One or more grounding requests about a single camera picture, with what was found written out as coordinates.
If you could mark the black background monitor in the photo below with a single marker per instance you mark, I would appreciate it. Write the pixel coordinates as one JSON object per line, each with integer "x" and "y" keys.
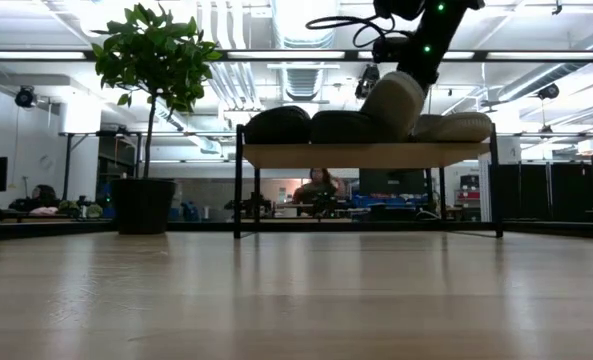
{"x": 391, "y": 181}

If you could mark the black metal background table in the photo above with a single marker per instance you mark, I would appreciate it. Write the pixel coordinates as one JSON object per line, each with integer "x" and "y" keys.
{"x": 101, "y": 134}

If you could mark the wooden shelf black metal frame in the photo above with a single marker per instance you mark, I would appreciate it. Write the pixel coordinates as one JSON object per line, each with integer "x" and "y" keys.
{"x": 366, "y": 156}

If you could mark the round black ceiling fixture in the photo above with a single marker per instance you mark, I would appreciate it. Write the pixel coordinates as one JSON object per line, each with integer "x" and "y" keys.
{"x": 25, "y": 97}
{"x": 548, "y": 91}

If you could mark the grey rubber slide sandal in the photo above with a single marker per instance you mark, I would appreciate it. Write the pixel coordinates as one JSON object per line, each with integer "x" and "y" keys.
{"x": 456, "y": 129}
{"x": 393, "y": 107}

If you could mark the black aluminium table frame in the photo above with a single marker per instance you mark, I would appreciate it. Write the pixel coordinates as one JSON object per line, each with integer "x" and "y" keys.
{"x": 201, "y": 226}

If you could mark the green potted plant black pot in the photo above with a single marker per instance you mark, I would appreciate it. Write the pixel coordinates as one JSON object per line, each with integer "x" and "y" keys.
{"x": 151, "y": 60}

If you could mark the black partition panels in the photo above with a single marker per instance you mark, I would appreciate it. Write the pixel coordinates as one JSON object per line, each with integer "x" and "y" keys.
{"x": 526, "y": 190}

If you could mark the blue storage bins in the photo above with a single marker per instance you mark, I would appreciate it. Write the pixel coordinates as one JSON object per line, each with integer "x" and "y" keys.
{"x": 391, "y": 201}

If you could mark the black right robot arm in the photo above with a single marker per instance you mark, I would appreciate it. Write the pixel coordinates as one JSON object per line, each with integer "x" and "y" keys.
{"x": 438, "y": 25}

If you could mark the black rubber slide sandal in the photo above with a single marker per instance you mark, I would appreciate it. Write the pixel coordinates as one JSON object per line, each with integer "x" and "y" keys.
{"x": 343, "y": 130}
{"x": 278, "y": 127}

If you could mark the person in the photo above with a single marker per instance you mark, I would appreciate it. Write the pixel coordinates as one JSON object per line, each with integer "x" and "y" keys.
{"x": 318, "y": 187}
{"x": 43, "y": 195}

